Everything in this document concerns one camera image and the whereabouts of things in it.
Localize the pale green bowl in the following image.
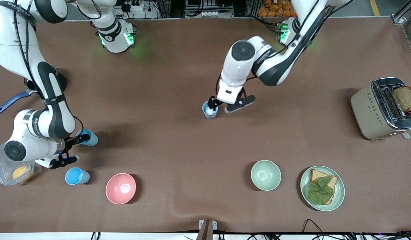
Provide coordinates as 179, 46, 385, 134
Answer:
251, 160, 282, 191

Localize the dark pot with blue handle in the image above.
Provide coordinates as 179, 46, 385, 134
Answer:
0, 69, 68, 115

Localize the pale green plate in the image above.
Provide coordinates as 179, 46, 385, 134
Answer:
300, 166, 345, 212

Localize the pink bowl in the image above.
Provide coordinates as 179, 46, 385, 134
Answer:
106, 173, 137, 205

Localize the aluminium frame profile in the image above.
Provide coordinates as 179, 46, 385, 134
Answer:
391, 6, 411, 67

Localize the white power strip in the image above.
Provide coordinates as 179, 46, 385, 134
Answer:
125, 1, 147, 12

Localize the clear container with blue rim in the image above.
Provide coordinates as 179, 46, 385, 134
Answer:
0, 143, 43, 186

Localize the yellow lemon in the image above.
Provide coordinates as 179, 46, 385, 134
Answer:
12, 166, 35, 181

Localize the black floor cable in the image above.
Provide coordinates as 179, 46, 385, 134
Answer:
302, 219, 329, 240

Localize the dark toast slice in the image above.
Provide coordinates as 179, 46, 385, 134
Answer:
393, 86, 411, 112

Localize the green lettuce leaf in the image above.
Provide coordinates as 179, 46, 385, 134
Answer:
308, 176, 334, 204

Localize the light blue plastic cup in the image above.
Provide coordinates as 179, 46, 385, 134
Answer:
65, 167, 91, 185
202, 101, 219, 119
76, 128, 99, 147

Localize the metal table bracket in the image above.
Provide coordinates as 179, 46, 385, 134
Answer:
198, 219, 218, 240

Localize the pile of orange pastries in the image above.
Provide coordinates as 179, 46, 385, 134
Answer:
258, 0, 297, 18

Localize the beige and chrome toaster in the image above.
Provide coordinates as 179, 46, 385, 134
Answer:
351, 77, 411, 140

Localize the brown bread slice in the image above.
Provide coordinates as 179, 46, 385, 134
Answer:
308, 169, 338, 205

